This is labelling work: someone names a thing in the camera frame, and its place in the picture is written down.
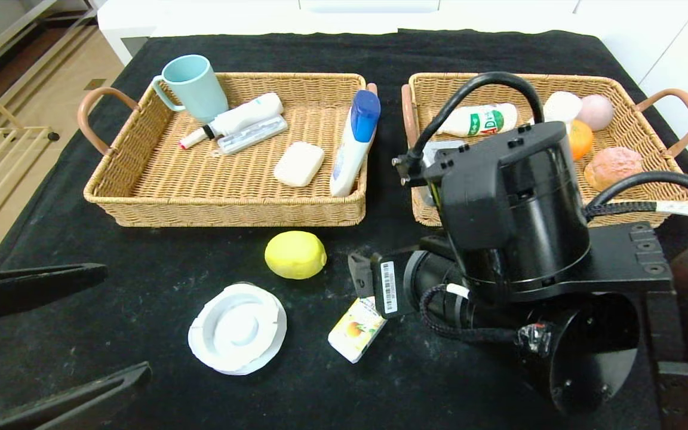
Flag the pale pink egg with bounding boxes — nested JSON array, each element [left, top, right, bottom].
[[577, 94, 615, 131]]

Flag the orange fruit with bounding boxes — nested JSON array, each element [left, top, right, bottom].
[[568, 119, 594, 161]]

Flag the light blue mug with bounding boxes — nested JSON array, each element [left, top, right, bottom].
[[152, 55, 230, 124]]

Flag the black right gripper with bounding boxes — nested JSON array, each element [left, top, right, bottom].
[[347, 250, 433, 319]]

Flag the white tube red tip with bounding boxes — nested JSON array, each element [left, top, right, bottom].
[[178, 92, 284, 150]]

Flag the white bottle blue cap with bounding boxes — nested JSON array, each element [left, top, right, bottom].
[[329, 90, 382, 198]]

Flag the smooth black camera cable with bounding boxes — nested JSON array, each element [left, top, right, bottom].
[[393, 72, 545, 185]]

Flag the black tablecloth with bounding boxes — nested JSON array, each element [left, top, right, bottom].
[[0, 30, 688, 430]]

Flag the brown bread bun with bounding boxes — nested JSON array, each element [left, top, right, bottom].
[[584, 146, 643, 192]]

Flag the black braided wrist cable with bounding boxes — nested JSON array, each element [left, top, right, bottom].
[[420, 284, 554, 359]]

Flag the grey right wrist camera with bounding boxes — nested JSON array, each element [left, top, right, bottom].
[[422, 140, 467, 207]]

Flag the wicker basket brown handles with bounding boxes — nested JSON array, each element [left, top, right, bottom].
[[78, 72, 379, 228], [402, 73, 688, 229]]

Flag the white table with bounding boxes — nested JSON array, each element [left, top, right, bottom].
[[98, 0, 595, 67]]

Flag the large white milk bottle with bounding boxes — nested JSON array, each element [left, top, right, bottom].
[[543, 91, 583, 126]]

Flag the white soap bar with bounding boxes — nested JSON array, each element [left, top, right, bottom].
[[274, 142, 325, 188]]

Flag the yellow lemon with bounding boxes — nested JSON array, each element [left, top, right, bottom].
[[265, 231, 327, 280]]

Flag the braided arm cable white tag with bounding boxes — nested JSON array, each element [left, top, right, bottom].
[[583, 171, 688, 237]]

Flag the small white green-label bottle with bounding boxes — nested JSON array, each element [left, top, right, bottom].
[[440, 103, 518, 138]]

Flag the small yellow juice carton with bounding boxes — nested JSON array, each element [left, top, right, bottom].
[[328, 297, 388, 364]]

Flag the clear plastic toothbrush case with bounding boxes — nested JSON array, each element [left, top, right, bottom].
[[210, 115, 288, 157]]

